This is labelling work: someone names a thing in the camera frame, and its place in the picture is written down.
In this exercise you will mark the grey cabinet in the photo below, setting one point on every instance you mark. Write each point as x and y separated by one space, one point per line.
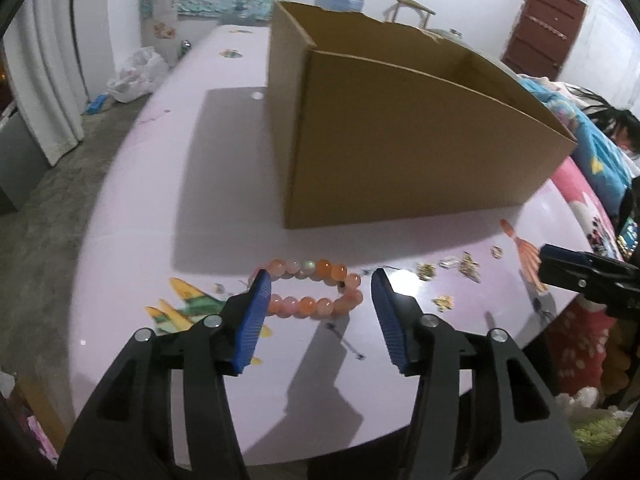
20 170

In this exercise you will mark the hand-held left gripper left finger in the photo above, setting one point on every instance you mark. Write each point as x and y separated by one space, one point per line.
252 325

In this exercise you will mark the small blue packet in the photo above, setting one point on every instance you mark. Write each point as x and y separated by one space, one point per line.
97 105

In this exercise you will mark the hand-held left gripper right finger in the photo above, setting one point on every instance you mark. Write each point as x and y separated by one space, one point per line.
392 325

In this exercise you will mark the small clear charm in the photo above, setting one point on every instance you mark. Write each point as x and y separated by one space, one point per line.
447 261

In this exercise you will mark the brown door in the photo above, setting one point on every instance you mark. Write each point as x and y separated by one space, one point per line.
545 30

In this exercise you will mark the pink floral blanket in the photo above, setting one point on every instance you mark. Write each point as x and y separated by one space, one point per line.
580 200

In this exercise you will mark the green plush rug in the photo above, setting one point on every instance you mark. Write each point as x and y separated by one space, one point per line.
595 430

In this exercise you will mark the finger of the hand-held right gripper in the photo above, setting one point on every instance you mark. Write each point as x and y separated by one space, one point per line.
570 256
575 282

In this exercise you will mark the blue printed quilt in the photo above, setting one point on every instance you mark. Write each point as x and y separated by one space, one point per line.
595 155

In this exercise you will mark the white plastic bag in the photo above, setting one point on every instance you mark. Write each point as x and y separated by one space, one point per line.
137 75

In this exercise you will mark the wooden chair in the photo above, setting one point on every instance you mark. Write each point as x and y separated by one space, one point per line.
412 6

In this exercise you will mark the silver abacus charm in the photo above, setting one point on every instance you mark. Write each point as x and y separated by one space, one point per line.
471 267

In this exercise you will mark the white curtain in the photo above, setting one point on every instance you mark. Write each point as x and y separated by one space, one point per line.
45 85

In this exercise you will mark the brown cardboard box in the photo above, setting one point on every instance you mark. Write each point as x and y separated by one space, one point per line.
400 150

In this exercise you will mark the small round charm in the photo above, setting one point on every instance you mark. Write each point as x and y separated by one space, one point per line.
497 252

